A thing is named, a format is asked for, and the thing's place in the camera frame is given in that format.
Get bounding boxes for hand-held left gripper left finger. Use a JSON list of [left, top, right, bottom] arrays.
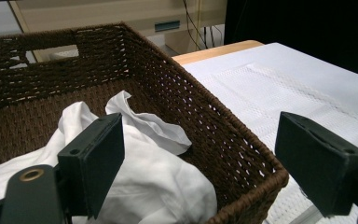
[[57, 112, 126, 218]]

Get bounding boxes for white quilted table cover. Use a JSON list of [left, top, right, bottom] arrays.
[[181, 42, 358, 224]]

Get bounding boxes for black curtain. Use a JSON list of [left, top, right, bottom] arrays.
[[223, 0, 358, 80]]

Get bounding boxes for white shirt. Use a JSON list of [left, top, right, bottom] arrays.
[[0, 90, 218, 224]]

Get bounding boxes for beige wooden desk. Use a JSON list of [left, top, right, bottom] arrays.
[[8, 0, 227, 62]]

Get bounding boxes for brown woven basket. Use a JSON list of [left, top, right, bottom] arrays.
[[0, 21, 290, 224]]

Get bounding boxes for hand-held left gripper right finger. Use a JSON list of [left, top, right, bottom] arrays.
[[274, 111, 358, 217]]

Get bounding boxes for black desk cables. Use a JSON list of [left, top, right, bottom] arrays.
[[181, 0, 225, 50]]

